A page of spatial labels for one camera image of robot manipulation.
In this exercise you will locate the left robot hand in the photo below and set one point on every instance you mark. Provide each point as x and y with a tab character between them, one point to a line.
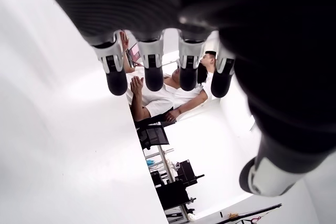
236	11

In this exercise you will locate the black-haired person white shirt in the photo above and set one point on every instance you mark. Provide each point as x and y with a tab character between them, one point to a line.
193	94

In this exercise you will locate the seated person white shirt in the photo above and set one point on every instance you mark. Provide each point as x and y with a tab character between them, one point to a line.
160	99

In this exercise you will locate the black office chair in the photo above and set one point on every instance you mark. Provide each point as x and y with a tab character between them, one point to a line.
153	134

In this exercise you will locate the black equipment stand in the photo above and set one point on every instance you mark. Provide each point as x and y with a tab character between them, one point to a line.
173	192

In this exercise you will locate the aluminium profile frame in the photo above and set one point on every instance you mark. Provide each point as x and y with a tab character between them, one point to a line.
165	166

